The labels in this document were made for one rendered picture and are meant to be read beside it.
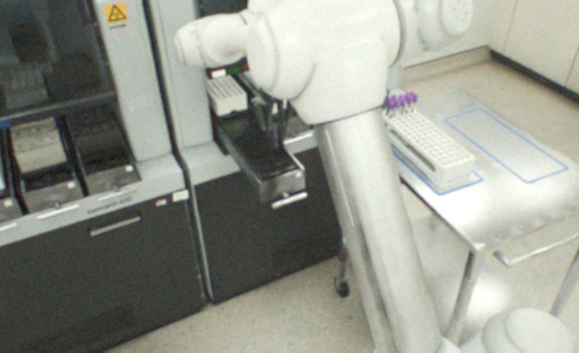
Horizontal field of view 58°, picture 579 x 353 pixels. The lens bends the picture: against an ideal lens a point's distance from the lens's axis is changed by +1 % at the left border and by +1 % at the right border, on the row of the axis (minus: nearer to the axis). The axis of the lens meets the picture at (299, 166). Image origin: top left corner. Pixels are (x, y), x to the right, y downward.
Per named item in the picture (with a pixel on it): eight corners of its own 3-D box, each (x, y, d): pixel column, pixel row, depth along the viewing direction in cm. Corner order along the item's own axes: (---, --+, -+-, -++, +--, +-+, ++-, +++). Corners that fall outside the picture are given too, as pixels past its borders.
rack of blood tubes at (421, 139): (377, 129, 154) (379, 112, 150) (405, 122, 157) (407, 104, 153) (440, 188, 132) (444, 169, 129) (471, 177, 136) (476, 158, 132)
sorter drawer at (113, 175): (56, 89, 192) (48, 67, 186) (95, 80, 197) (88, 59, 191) (93, 206, 141) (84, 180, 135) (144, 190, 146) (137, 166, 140)
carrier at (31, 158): (66, 156, 144) (60, 138, 141) (68, 160, 143) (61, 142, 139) (21, 169, 140) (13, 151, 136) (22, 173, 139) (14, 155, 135)
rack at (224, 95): (188, 79, 183) (185, 63, 179) (215, 73, 187) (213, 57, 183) (218, 120, 162) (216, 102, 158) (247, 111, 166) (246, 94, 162)
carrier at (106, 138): (122, 141, 150) (118, 124, 146) (124, 145, 149) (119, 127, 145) (80, 153, 146) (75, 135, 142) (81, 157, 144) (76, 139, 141)
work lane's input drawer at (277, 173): (183, 93, 189) (179, 71, 184) (219, 84, 194) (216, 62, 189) (267, 213, 138) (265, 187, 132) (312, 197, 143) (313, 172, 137)
